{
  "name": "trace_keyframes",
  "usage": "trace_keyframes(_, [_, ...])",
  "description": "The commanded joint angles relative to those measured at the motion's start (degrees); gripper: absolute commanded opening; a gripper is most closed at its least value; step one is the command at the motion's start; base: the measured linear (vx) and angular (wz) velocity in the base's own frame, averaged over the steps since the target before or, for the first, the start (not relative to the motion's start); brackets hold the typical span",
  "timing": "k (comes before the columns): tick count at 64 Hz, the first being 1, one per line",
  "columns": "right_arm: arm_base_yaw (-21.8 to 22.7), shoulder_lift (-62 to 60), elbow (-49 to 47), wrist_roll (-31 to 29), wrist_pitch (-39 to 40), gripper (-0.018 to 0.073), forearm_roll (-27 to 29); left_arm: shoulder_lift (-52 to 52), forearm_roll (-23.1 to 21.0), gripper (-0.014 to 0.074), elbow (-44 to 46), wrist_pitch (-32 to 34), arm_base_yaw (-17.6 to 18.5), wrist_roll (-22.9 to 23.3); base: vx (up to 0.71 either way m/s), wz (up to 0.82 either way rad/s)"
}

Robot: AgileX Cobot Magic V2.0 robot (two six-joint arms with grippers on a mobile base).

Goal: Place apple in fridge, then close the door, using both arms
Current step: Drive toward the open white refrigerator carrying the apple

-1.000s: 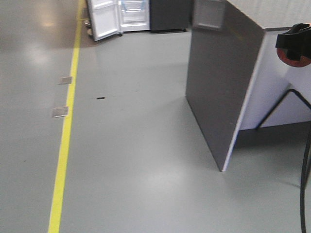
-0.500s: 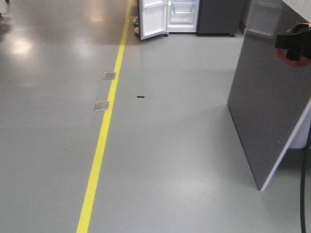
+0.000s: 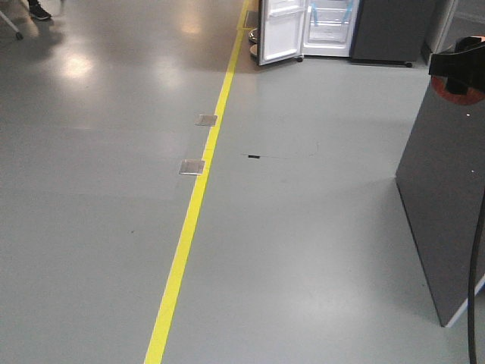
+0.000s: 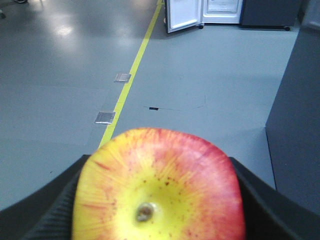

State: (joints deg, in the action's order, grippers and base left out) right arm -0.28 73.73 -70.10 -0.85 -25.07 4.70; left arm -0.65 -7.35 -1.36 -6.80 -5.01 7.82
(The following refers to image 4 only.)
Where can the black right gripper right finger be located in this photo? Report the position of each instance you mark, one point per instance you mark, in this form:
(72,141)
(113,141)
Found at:
(269,215)

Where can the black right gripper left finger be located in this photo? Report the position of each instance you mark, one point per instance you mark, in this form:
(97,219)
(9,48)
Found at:
(46,214)

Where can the red yellow apple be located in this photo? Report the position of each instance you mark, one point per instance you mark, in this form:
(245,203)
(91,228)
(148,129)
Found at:
(158,184)

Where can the fridge door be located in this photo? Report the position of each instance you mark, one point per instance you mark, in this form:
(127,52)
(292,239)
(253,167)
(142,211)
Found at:
(182,14)

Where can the dark grey fridge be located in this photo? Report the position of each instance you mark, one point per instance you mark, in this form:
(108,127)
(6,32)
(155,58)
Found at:
(278,14)

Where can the dark grey cabinet corner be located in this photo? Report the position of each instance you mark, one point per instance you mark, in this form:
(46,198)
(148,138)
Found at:
(293,124)

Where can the yellow floor tape line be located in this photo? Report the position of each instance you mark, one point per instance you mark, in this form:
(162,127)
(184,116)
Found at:
(110,129)

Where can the metal floor socket plate near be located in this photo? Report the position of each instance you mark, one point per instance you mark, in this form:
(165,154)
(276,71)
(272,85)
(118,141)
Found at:
(104,118)

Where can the metal floor socket plate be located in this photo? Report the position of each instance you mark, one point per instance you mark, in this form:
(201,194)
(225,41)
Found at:
(104,118)
(122,78)

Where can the metal floor socket plate far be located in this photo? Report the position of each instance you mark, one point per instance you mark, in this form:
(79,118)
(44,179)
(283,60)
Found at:
(122,78)

